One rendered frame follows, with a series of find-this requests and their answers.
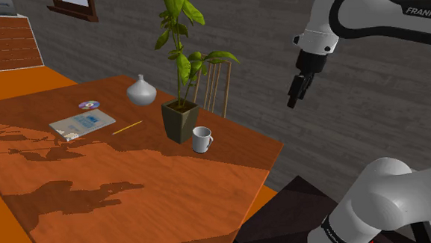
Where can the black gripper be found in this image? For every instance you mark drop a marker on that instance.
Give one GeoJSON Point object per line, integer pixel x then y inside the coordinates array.
{"type": "Point", "coordinates": [310, 62]}

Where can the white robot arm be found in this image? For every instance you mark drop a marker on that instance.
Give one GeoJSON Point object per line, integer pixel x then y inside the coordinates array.
{"type": "Point", "coordinates": [386, 197]}

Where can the wooden slat chair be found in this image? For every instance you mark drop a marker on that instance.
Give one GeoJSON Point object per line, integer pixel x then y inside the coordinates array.
{"type": "Point", "coordinates": [213, 92]}

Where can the white mug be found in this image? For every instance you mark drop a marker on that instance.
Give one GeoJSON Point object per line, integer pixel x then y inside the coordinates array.
{"type": "Point", "coordinates": [201, 139]}

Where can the green plant in dark pot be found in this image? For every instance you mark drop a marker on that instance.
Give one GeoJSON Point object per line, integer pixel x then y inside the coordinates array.
{"type": "Point", "coordinates": [179, 119]}

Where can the dark robot stand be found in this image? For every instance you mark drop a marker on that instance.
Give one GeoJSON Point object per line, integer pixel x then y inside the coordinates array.
{"type": "Point", "coordinates": [289, 216]}

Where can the white round vase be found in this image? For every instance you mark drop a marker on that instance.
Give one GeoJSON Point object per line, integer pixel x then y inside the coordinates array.
{"type": "Point", "coordinates": [141, 92]}

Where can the yellow pencil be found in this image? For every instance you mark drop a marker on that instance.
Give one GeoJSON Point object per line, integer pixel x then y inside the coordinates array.
{"type": "Point", "coordinates": [127, 127]}

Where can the orange wooden table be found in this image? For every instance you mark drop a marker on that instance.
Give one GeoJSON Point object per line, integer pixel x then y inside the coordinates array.
{"type": "Point", "coordinates": [142, 197]}

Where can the shiny compact disc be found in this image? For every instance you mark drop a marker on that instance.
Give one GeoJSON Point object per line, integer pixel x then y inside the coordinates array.
{"type": "Point", "coordinates": [89, 104]}

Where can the grey blue book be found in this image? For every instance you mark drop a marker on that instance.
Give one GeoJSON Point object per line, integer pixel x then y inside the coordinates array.
{"type": "Point", "coordinates": [82, 123]}

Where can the brown framed window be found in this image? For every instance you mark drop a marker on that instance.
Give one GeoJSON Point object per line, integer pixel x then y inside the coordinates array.
{"type": "Point", "coordinates": [75, 8]}

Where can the orange rug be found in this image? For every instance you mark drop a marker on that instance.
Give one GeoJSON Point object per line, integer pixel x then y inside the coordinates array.
{"type": "Point", "coordinates": [17, 84]}

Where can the brown wooden cabinet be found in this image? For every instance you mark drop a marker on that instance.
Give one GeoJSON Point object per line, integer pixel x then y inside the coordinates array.
{"type": "Point", "coordinates": [8, 42]}

